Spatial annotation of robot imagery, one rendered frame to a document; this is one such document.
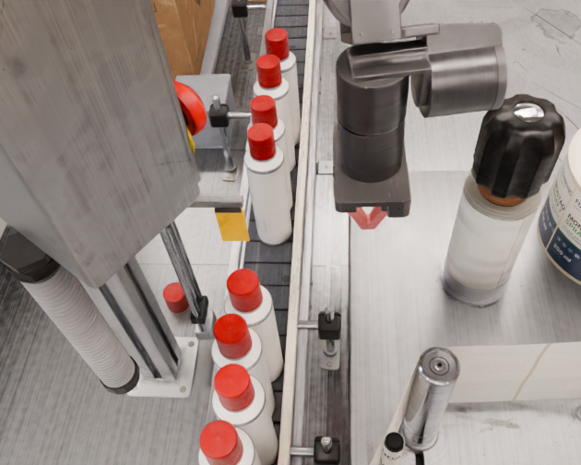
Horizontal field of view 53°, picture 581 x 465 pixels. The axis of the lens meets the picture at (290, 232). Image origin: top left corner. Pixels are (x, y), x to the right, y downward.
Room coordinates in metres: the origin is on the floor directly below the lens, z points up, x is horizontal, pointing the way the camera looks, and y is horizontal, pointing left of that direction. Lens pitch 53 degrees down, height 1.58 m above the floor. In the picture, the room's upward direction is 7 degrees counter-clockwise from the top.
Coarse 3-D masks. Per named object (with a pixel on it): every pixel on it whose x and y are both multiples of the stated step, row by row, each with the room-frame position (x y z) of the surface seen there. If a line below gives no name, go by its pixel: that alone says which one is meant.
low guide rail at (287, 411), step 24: (312, 0) 1.07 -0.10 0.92; (312, 24) 0.99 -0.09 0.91; (312, 48) 0.92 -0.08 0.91; (312, 72) 0.87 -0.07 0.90; (288, 336) 0.34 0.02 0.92; (288, 360) 0.31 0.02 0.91; (288, 384) 0.28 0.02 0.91; (288, 408) 0.25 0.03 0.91; (288, 432) 0.22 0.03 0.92; (288, 456) 0.19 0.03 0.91
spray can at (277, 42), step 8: (272, 32) 0.73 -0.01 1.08; (280, 32) 0.73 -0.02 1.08; (272, 40) 0.71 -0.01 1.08; (280, 40) 0.71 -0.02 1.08; (288, 40) 0.72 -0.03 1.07; (272, 48) 0.71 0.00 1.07; (280, 48) 0.71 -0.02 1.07; (288, 48) 0.72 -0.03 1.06; (280, 56) 0.71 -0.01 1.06; (288, 56) 0.72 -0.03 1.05; (280, 64) 0.71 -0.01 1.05; (288, 64) 0.71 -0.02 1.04; (288, 72) 0.70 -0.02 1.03; (296, 72) 0.72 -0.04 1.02; (288, 80) 0.70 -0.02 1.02; (296, 80) 0.71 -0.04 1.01; (296, 88) 0.71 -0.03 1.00; (296, 96) 0.71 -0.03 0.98; (296, 104) 0.71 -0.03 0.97; (296, 112) 0.71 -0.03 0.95; (296, 120) 0.71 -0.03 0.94; (296, 128) 0.71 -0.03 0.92; (296, 136) 0.70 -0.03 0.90; (296, 144) 0.70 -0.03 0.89
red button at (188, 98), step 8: (176, 88) 0.30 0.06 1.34; (184, 88) 0.30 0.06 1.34; (184, 96) 0.29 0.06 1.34; (192, 96) 0.29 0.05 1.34; (184, 104) 0.29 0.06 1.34; (192, 104) 0.29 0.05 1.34; (200, 104) 0.29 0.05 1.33; (184, 112) 0.29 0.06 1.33; (192, 112) 0.29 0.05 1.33; (200, 112) 0.29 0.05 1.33; (184, 120) 0.29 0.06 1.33; (192, 120) 0.29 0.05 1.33; (200, 120) 0.29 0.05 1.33; (192, 128) 0.29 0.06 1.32; (200, 128) 0.29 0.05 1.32
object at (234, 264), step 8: (272, 0) 1.01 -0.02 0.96; (272, 8) 0.99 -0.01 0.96; (272, 16) 0.98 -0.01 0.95; (264, 24) 0.94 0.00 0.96; (264, 32) 0.91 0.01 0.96; (264, 40) 0.89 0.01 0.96; (264, 48) 0.87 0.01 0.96; (256, 80) 0.78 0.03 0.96; (248, 144) 0.64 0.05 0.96; (248, 184) 0.56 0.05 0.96; (240, 192) 0.54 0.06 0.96; (248, 192) 0.55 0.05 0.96; (248, 200) 0.54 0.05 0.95; (232, 248) 0.45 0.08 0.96; (240, 248) 0.45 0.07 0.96; (232, 256) 0.44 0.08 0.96; (240, 256) 0.44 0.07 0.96; (232, 264) 0.42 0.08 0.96; (240, 264) 0.43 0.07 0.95; (224, 296) 0.38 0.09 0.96; (224, 312) 0.36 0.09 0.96; (216, 368) 0.28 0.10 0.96; (208, 408) 0.24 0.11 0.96; (208, 416) 0.23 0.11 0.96; (216, 416) 0.23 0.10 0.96
